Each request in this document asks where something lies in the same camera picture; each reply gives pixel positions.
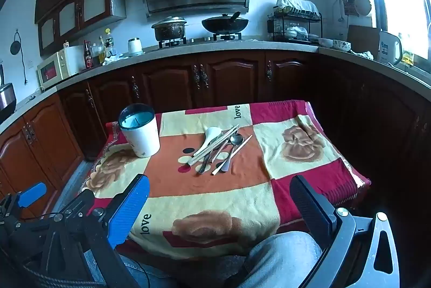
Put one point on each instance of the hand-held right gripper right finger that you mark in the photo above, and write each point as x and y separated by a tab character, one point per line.
313	207

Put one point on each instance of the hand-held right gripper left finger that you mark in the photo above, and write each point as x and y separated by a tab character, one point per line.
129	207

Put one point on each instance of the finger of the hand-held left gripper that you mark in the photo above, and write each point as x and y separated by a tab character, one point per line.
32	193
80	202

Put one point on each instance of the white utensil holder teal rim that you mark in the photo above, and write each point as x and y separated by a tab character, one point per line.
139	136

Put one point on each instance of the large metal fork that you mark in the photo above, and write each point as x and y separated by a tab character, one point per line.
203	166

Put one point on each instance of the metal spoon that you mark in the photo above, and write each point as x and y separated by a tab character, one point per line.
236	139

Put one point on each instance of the person's right leg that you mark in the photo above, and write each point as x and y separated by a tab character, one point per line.
283	257

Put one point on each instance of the person's leg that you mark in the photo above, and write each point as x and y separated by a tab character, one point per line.
144	276
283	257

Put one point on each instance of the person's left leg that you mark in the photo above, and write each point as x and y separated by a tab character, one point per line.
144	276

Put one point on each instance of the printed blanket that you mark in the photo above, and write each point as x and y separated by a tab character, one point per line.
219	200

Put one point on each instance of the purple rice cooker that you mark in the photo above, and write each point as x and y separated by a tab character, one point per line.
6	99

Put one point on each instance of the cream microwave oven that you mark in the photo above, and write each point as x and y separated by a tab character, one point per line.
57	67

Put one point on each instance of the red label sauce bottle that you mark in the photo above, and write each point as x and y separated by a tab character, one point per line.
88	55

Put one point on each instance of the white crumpled cloth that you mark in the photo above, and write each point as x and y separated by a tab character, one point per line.
114	58

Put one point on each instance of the cooking oil bottle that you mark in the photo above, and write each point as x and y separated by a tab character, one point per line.
100	51

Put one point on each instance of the wooden base cabinets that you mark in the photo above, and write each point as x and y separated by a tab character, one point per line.
219	79

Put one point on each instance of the white rag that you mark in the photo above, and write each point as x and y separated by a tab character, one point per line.
363	55

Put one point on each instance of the clear bottle yellow cap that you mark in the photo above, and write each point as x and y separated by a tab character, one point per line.
108	44

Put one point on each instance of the white canister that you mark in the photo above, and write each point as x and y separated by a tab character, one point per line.
135	46

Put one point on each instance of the plain white bowl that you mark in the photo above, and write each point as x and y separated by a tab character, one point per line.
325	42

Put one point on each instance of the patterned bowl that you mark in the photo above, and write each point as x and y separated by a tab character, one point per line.
341	45

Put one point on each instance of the wooden cutting board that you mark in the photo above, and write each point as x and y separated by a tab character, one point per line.
363	38

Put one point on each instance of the white electric kettle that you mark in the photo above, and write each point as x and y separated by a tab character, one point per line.
390	47

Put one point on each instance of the stone kitchen countertop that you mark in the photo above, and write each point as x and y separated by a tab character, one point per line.
235	46

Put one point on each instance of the gas stove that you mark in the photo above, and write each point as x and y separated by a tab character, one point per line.
198	39

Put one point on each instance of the black dish rack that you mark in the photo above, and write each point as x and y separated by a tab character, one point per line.
294	27

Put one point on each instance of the stock pot with lid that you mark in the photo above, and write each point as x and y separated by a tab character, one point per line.
169	28

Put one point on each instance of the black wok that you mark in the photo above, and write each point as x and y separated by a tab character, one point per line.
224	23

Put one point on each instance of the white cloth on rack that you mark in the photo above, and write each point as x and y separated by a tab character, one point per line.
296	3

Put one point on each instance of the round wooden lid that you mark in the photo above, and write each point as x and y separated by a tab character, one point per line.
363	3

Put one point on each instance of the glass door wall cabinet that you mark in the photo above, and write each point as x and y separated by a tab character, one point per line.
77	8

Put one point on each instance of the wall chopstick holder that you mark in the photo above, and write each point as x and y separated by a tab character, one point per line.
348	1

